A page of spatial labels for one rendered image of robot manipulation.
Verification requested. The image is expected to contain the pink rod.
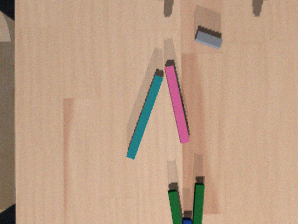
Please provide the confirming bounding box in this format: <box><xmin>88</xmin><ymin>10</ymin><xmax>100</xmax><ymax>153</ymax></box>
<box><xmin>164</xmin><ymin>66</ymin><xmax>190</xmax><ymax>144</ymax></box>

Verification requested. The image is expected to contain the turquoise rod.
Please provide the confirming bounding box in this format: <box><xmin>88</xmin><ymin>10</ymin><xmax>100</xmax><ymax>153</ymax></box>
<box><xmin>126</xmin><ymin>75</ymin><xmax>163</xmax><ymax>160</ymax></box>

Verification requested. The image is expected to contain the green rod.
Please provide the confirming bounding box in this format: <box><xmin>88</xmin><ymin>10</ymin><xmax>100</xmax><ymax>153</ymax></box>
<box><xmin>168</xmin><ymin>189</ymin><xmax>182</xmax><ymax>224</ymax></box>
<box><xmin>192</xmin><ymin>183</ymin><xmax>205</xmax><ymax>224</ymax></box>

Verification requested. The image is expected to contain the small blue cube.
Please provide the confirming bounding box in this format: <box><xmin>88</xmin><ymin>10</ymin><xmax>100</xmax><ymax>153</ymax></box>
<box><xmin>182</xmin><ymin>217</ymin><xmax>192</xmax><ymax>224</ymax></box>

